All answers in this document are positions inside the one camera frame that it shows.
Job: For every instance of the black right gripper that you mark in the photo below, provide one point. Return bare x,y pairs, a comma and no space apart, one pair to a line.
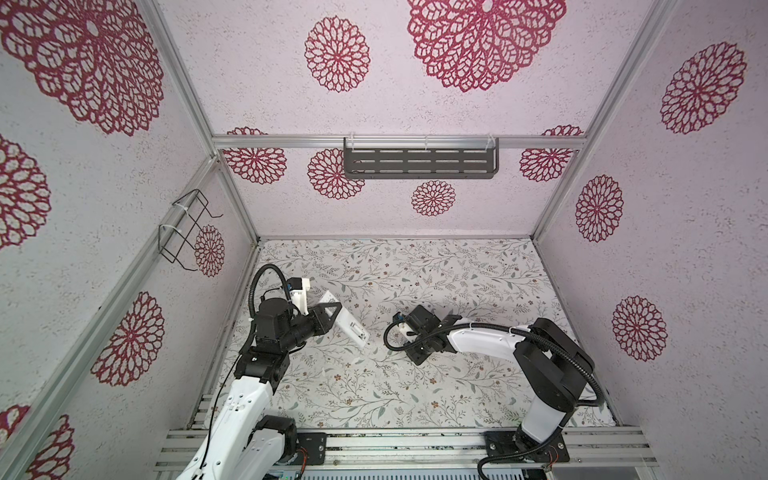
417,350

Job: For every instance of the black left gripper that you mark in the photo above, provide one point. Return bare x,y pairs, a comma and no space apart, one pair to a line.
321,318

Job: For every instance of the white remote control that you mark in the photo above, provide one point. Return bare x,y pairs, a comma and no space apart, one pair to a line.
348,323

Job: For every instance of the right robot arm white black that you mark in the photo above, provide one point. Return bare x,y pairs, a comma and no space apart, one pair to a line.
559,371

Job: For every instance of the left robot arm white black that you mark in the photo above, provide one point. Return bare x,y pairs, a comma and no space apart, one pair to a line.
245,441

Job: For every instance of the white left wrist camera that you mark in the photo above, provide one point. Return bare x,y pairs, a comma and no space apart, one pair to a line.
298,288

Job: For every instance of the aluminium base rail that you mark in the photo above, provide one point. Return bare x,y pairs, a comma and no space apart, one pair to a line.
347,449

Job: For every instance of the dark metal wall shelf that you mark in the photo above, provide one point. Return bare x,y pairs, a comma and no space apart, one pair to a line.
424,163

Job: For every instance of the black wire wall basket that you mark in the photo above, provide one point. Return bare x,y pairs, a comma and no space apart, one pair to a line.
192,242

